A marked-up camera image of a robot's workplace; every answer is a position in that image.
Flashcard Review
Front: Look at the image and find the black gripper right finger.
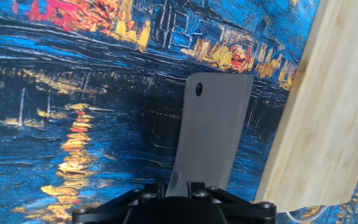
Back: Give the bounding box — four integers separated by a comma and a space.
187, 182, 278, 224

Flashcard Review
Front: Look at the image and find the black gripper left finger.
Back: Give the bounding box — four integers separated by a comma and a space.
71, 182, 164, 224

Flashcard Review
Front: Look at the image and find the starry night print tablecloth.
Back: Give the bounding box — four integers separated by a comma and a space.
0, 0, 358, 224

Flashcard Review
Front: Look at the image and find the bamboo cutting board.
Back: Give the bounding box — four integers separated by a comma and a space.
254, 0, 358, 223

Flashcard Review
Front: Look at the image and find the steel cleaver knife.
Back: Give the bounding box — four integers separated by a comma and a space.
165, 72, 255, 198

